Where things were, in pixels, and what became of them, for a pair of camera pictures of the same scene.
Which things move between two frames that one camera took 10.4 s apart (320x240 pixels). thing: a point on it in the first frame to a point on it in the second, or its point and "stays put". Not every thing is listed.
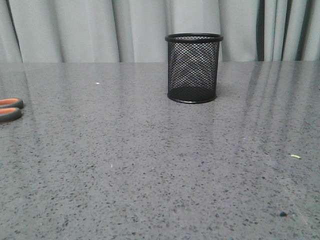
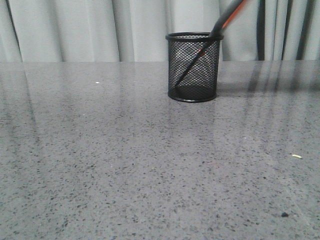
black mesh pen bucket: x=192 y=67 stays put
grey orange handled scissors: x=10 y=109 to x=229 y=13
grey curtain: x=135 y=31 stays put
